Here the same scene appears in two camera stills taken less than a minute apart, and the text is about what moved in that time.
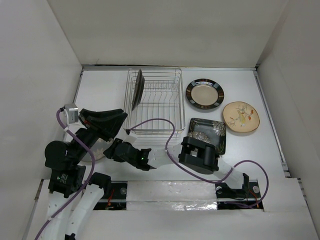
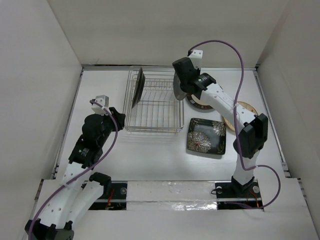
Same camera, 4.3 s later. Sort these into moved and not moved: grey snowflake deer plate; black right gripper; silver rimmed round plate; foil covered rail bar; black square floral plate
Moved: black right gripper; grey snowflake deer plate
Not moved: black square floral plate; silver rimmed round plate; foil covered rail bar
